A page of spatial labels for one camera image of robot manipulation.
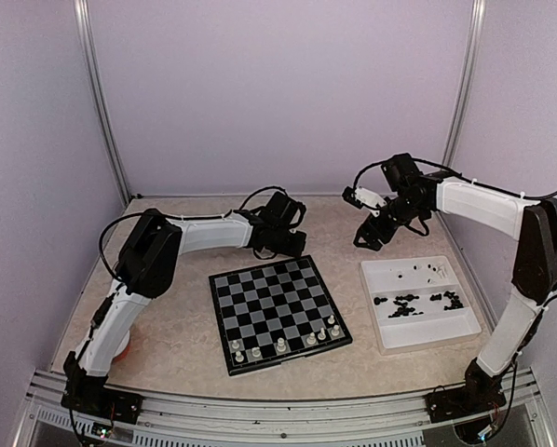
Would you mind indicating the black chess piece far left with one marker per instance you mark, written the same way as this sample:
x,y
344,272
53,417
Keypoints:
x,y
378,300

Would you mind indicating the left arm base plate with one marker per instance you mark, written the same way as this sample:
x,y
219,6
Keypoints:
x,y
103,402

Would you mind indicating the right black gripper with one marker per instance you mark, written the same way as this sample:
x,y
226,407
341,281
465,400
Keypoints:
x,y
366,228

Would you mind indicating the white chess pieces tray pile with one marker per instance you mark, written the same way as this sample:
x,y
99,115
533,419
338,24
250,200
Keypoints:
x,y
429,274

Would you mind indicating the aluminium front rail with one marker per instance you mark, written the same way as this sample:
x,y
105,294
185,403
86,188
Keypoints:
x,y
168,419

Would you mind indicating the black grey chess board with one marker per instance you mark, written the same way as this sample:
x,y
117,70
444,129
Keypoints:
x,y
258,305

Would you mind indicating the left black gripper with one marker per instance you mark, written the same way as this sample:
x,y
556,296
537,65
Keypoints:
x,y
298,249

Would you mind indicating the left aluminium frame post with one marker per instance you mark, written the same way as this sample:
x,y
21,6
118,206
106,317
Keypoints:
x,y
83,23

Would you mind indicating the right aluminium frame post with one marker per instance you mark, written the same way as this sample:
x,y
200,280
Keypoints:
x,y
465,84

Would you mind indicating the black chess pieces right cluster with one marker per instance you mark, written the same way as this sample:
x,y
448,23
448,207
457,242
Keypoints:
x,y
450,300

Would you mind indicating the black chess pieces cluster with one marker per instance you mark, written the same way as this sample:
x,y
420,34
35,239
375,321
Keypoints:
x,y
450,300
404,306

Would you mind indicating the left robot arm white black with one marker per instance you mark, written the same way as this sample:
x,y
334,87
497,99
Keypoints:
x,y
145,269

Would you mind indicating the white orange bowl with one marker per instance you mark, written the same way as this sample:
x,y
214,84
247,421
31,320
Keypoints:
x,y
123,347

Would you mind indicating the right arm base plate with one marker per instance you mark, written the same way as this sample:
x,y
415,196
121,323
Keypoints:
x,y
448,404

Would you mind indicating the white plastic tray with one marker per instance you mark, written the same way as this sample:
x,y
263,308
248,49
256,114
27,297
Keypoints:
x,y
435,327

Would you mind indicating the white chess queen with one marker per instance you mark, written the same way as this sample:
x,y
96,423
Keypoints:
x,y
281,345

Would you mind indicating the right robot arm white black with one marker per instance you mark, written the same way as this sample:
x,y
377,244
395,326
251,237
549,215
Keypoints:
x,y
529,220

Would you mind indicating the aluminium frame post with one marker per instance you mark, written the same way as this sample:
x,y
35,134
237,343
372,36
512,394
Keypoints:
x,y
83,23
465,84

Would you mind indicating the white chess bishop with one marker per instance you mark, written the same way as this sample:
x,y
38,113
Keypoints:
x,y
311,339

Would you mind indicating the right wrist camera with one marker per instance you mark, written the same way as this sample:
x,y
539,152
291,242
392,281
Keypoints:
x,y
362,198

